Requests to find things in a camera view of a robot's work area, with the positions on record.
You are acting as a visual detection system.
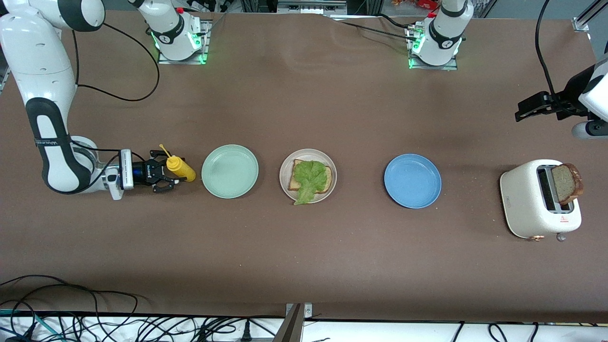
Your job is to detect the mint green plate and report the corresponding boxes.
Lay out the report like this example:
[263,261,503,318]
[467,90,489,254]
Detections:
[201,144,259,199]

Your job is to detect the teal cable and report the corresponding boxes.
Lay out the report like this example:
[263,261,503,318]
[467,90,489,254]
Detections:
[0,309,65,342]

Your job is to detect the green lettuce leaf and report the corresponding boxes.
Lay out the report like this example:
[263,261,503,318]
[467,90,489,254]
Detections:
[293,161,328,206]

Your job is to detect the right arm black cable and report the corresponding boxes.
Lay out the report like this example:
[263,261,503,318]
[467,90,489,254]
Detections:
[70,21,161,171]

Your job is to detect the metal table clamp bracket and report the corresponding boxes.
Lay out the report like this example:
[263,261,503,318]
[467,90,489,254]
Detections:
[273,303,313,342]

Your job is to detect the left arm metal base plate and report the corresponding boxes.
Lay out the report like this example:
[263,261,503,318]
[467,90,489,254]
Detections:
[408,26,459,71]

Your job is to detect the white two-slot toaster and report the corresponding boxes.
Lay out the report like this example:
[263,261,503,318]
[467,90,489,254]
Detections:
[500,159,582,239]

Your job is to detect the yellow mustard squeeze bottle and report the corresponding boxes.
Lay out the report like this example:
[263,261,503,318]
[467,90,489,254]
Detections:
[159,144,197,183]

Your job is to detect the blue plate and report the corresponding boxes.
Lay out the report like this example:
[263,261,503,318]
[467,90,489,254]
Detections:
[384,153,442,209]

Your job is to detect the brown bread slice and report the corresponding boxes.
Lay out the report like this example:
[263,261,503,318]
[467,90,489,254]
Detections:
[551,163,584,206]
[288,159,333,194]

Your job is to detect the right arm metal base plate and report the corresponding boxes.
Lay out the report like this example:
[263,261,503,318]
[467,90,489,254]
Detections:
[158,19,210,65]

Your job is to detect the black table-edge cable loop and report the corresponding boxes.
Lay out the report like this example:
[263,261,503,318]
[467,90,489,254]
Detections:
[0,275,139,315]

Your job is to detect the aluminium frame profile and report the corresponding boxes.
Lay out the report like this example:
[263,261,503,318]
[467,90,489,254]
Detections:
[572,0,608,33]

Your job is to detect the beige plate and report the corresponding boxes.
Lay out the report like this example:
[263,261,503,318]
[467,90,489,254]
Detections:
[279,149,337,204]

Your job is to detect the left base black cable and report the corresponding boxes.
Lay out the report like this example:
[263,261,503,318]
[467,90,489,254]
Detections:
[332,13,421,42]

